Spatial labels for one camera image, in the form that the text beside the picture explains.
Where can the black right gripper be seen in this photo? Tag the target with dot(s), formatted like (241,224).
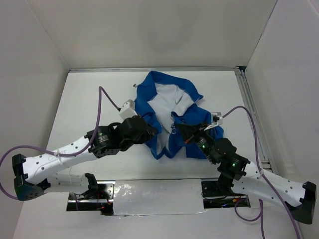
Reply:
(189,132)

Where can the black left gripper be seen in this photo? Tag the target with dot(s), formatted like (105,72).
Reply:
(150,132)

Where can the blue jacket with white lining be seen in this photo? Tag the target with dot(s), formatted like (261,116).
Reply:
(162,101)

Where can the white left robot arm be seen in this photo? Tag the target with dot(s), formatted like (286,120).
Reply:
(35,176)

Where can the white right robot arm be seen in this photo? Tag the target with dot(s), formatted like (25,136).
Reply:
(241,176)

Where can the white taped cover panel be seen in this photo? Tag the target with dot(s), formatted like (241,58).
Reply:
(158,197)

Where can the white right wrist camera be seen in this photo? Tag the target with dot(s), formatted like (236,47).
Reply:
(216,120)

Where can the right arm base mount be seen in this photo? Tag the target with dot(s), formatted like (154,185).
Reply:
(215,198)

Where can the aluminium table edge rail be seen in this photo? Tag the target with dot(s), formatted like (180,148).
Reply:
(147,69)

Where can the aluminium right side rail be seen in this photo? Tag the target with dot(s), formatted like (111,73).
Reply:
(263,148)

